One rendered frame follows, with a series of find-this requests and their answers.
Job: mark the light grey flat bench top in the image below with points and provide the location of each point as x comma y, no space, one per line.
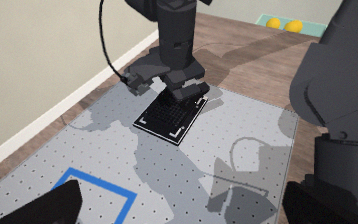
230,168

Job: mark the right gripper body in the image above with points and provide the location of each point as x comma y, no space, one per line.
174,63

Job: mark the blue tape outline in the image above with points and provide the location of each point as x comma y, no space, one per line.
104,184

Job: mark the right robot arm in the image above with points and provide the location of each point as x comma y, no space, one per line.
323,92

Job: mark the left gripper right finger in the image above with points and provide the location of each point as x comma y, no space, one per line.
304,206

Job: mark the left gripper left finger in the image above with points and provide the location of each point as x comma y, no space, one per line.
58,206

